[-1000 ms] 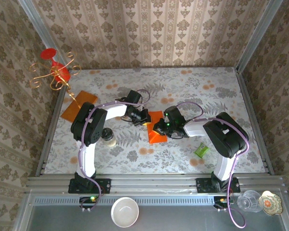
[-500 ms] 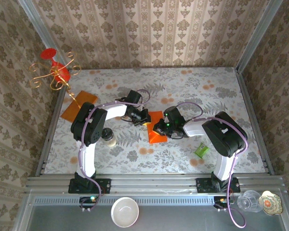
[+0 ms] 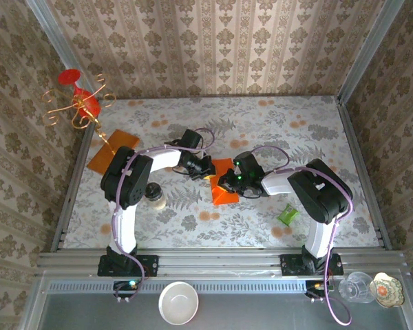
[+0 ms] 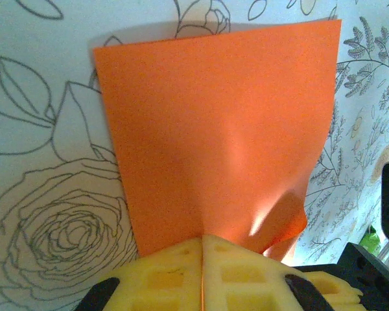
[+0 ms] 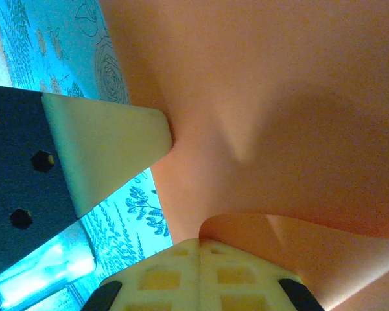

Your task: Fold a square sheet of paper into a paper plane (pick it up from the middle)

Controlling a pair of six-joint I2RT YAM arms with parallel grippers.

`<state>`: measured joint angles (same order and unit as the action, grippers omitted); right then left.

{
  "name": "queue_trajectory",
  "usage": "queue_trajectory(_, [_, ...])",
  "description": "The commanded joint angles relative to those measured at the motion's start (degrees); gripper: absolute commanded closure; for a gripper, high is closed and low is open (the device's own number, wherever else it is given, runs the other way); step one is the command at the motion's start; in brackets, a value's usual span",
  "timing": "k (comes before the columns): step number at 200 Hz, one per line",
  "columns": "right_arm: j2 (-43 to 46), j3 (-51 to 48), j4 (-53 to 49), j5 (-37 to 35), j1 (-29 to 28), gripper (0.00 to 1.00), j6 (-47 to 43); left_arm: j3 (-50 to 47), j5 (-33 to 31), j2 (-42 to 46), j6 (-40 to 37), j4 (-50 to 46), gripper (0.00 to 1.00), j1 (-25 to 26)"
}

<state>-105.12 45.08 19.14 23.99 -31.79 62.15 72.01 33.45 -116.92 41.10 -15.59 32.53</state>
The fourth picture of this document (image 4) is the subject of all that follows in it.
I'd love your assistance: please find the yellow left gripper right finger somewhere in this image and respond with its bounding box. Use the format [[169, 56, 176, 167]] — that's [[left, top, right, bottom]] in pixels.
[[202, 234, 332, 311]]

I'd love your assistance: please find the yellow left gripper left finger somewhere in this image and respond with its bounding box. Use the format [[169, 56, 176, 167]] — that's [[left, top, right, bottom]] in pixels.
[[79, 237, 204, 311]]

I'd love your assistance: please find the green snack packet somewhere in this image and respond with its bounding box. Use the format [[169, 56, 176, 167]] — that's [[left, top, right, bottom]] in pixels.
[[358, 226, 383, 257]]

